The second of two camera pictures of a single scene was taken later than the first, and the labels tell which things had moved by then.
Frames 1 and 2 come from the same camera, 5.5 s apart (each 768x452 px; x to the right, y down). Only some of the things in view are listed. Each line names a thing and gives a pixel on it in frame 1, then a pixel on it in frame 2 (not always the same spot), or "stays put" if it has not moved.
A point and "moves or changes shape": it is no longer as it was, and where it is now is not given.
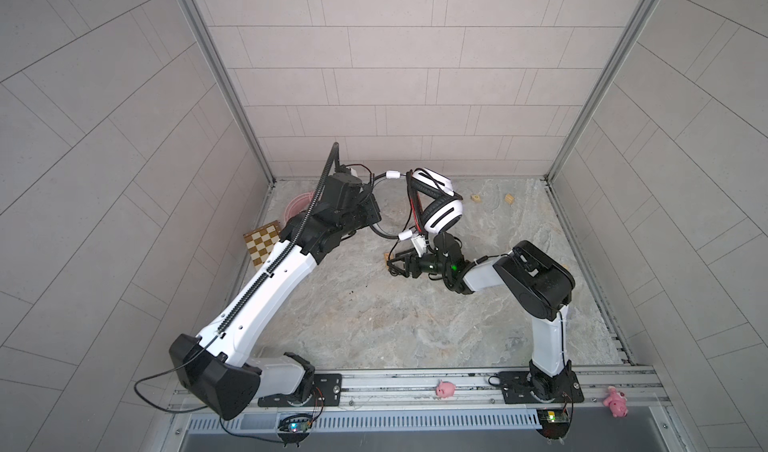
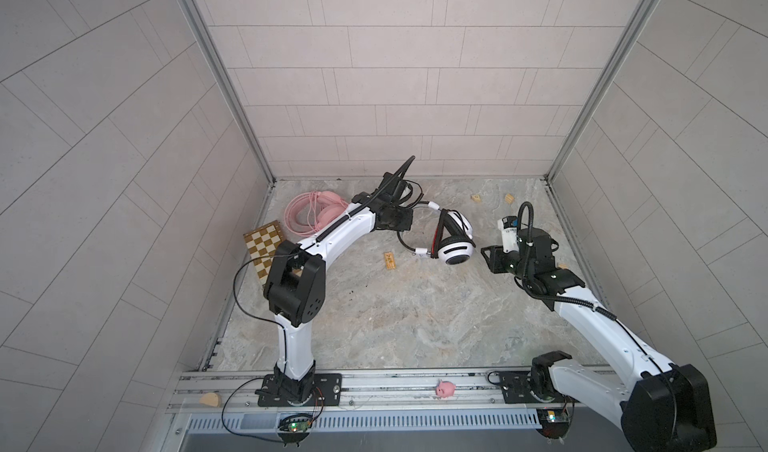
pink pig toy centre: x=445 y=389 stays put
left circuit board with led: x=295 y=427 stays put
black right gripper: x=414 y=263 -> x=494 y=258
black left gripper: x=370 y=208 -> x=406 y=221
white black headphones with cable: x=433 y=205 moves or changes shape
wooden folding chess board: x=261 y=242 stays put
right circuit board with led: x=555 y=422 stays put
